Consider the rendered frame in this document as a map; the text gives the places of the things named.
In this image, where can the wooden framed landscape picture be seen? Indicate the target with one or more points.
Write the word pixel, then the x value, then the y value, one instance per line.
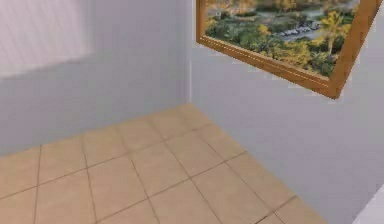
pixel 283 36

